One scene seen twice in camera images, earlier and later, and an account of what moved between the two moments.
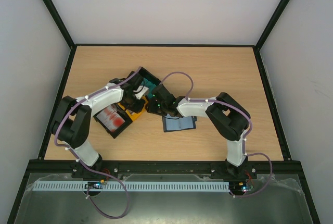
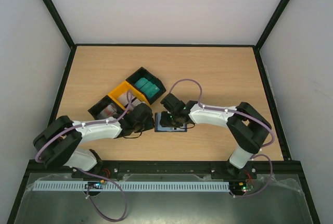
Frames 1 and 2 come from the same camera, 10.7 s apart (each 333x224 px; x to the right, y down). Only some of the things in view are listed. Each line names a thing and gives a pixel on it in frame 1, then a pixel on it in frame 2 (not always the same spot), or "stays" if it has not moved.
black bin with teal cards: [149, 81] stays
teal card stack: [150, 86] stays
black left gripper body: [132, 105] → [141, 127]
